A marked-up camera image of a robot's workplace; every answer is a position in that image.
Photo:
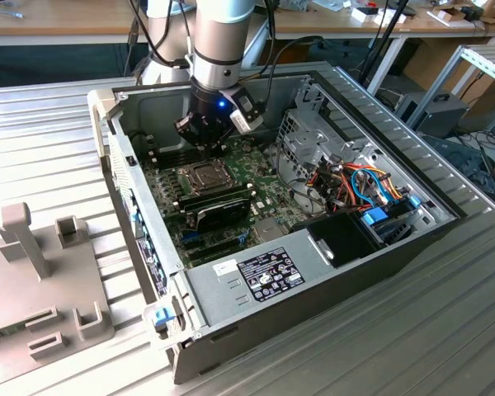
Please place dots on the grey power supply with label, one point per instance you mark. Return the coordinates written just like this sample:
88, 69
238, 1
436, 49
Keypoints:
222, 305

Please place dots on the black expansion slot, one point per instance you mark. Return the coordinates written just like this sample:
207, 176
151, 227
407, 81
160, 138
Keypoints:
218, 246
202, 259

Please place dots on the large brown cardboard box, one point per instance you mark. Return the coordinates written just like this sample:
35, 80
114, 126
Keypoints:
427, 57

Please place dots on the black graphics card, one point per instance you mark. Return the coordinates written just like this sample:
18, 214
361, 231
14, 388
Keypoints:
222, 216

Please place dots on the black tripod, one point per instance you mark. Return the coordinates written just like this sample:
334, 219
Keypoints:
369, 66

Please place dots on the CPU with silver top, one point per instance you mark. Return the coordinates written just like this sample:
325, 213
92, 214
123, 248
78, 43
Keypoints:
206, 176

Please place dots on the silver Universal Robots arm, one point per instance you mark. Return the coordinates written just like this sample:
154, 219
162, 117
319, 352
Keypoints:
218, 37

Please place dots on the black equipment case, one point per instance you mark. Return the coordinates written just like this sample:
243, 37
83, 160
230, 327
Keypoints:
441, 115

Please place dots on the open flat cardboard box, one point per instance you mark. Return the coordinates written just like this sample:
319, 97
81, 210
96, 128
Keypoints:
449, 16

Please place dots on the silver chipset heatsink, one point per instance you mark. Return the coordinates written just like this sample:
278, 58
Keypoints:
268, 231

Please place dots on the wooden desk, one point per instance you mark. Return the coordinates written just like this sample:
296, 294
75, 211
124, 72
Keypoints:
66, 16

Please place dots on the aluminium profile frame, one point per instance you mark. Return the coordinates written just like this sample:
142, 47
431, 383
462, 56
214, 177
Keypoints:
439, 82

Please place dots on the RAM slot with white clips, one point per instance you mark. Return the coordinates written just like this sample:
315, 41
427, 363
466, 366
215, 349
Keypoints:
165, 152
165, 158

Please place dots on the black RAM slot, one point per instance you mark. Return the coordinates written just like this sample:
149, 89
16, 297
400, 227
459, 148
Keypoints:
235, 195
235, 191
165, 155
165, 161
235, 188

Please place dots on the silver perforated drive cage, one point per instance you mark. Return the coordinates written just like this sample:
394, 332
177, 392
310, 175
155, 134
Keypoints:
313, 140

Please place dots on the small white box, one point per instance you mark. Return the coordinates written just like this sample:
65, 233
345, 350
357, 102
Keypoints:
361, 14

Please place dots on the open grey PC case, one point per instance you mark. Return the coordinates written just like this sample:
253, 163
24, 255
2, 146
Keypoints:
313, 321

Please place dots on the hard disk in blue carrier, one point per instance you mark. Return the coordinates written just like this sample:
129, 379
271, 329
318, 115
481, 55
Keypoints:
373, 217

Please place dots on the green motherboard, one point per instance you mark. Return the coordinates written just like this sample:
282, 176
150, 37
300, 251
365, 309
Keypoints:
272, 194

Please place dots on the green RAM stick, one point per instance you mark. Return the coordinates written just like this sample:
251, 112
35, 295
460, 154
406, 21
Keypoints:
4, 334

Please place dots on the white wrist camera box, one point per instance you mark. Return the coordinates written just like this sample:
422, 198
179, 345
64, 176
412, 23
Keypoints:
243, 113

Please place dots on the grey parts rack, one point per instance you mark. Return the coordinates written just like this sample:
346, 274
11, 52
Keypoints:
45, 288

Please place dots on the blue case latch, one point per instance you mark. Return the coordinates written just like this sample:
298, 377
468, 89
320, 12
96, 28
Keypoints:
163, 317

